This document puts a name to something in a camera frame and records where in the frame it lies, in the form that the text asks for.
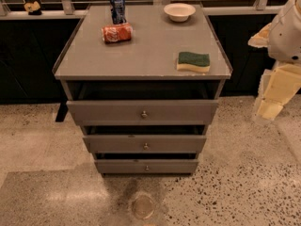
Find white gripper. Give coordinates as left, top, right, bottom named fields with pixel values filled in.
left=247, top=24, right=301, bottom=121

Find grey top drawer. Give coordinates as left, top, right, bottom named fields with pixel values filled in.
left=67, top=100, right=218, bottom=126

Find grey drawer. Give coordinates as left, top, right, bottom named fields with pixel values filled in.
left=67, top=100, right=218, bottom=126
left=83, top=135, right=206, bottom=153
left=95, top=159, right=198, bottom=174

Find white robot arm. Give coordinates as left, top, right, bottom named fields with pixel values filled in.
left=248, top=0, right=301, bottom=121

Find grey drawer cabinet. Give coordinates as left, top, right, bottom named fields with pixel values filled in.
left=55, top=5, right=231, bottom=161

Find grey middle drawer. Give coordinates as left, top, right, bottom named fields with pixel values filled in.
left=83, top=135, right=206, bottom=153

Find grey bottom drawer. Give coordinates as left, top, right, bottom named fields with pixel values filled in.
left=95, top=159, right=198, bottom=174

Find green yellow sponge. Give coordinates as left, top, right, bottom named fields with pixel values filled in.
left=177, top=52, right=210, bottom=73

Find white bowl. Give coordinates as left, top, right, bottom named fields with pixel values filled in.
left=164, top=3, right=196, bottom=23

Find orange soda can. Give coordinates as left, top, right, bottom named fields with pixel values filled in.
left=102, top=23, right=133, bottom=43

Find blue soda can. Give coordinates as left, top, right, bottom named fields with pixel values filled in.
left=110, top=0, right=126, bottom=24

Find round floor drain cover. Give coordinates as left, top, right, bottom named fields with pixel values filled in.
left=131, top=194, right=155, bottom=219

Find small yellow black object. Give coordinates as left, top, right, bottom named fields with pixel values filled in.
left=24, top=1, right=41, bottom=15

